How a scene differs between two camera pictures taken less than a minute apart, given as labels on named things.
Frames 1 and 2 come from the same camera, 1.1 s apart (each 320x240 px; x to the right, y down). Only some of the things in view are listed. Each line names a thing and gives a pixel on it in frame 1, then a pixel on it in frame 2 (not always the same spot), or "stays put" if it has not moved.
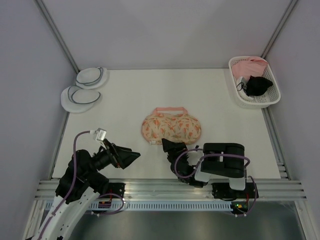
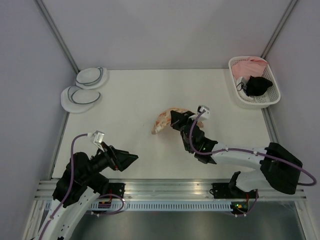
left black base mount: x=117 y=188 stays put
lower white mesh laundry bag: x=75 y=99 stays put
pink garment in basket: x=251 y=66 stays put
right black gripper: x=172 y=148 → x=178 y=118
